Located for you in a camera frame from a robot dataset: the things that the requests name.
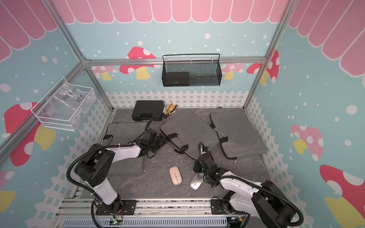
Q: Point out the white wire basket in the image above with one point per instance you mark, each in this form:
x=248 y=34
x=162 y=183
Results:
x=47 y=122

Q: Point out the black wire mesh basket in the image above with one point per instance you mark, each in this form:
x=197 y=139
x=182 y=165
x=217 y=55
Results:
x=204 y=69

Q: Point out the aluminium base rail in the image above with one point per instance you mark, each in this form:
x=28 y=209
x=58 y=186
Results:
x=145 y=207

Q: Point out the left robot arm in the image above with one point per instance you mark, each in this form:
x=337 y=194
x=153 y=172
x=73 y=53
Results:
x=91 y=169

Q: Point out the grey laptop bag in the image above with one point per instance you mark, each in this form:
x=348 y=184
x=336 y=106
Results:
x=238 y=138
x=185 y=131
x=123 y=133

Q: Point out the pink mouse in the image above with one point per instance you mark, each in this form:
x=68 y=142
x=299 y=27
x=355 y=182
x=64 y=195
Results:
x=175 y=175

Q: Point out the silver mouse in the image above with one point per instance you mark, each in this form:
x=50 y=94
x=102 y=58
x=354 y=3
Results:
x=197 y=181

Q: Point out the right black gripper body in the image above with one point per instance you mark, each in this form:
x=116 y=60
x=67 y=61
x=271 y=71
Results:
x=198 y=168

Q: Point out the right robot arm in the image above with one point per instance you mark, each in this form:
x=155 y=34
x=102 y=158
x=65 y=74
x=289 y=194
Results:
x=262 y=200

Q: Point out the black plastic tool case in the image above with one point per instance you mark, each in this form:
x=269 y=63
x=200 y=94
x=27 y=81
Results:
x=148 y=110

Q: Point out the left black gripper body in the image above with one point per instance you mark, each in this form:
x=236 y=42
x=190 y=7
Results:
x=158 y=143

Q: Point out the black mounting plate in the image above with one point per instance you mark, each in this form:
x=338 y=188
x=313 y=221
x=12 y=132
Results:
x=127 y=207
x=218 y=206

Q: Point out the clear plastic bag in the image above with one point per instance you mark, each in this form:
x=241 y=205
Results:
x=69 y=104

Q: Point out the yellow black pliers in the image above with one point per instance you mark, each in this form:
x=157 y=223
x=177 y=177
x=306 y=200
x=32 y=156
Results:
x=169 y=109

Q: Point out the black box in basket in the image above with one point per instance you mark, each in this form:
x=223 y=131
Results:
x=174 y=79

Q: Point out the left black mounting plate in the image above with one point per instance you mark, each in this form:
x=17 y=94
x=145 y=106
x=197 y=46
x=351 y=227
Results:
x=127 y=207

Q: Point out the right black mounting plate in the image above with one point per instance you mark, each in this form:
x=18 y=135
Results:
x=218 y=206

